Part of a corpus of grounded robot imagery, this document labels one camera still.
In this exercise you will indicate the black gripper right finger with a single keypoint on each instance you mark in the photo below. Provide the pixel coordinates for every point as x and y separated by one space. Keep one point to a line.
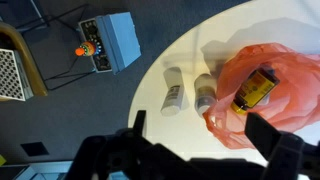
263 135

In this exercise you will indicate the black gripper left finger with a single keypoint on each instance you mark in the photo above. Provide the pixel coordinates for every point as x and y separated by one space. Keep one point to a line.
140 121

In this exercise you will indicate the brown bottle with yellow lid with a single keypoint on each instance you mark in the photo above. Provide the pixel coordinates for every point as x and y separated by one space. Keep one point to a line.
255 88

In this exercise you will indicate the white cylindrical bottle with label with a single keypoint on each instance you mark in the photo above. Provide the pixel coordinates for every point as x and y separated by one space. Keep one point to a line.
174 91

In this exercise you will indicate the white bottle with white cap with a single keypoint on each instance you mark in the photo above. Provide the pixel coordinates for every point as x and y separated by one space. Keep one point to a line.
204 93

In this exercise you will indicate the orange plastic bowl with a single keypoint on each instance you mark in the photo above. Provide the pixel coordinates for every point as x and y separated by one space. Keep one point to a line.
293 100

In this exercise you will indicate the blue control box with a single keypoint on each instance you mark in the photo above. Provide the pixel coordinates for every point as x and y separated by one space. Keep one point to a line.
116 40

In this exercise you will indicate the orange emergency stop button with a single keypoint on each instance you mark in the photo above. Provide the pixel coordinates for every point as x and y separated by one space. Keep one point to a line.
85 49

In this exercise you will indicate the dark floor outlet plate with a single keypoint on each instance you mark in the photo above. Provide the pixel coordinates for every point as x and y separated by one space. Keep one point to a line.
34 149

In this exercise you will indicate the blue grey padded cart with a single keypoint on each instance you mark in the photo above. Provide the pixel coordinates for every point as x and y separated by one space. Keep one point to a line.
36 168

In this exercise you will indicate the white perforated panel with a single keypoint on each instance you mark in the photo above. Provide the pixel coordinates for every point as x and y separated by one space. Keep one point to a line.
10 75

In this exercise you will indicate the wooden chair frame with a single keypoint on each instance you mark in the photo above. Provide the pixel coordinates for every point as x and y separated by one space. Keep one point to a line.
28 63

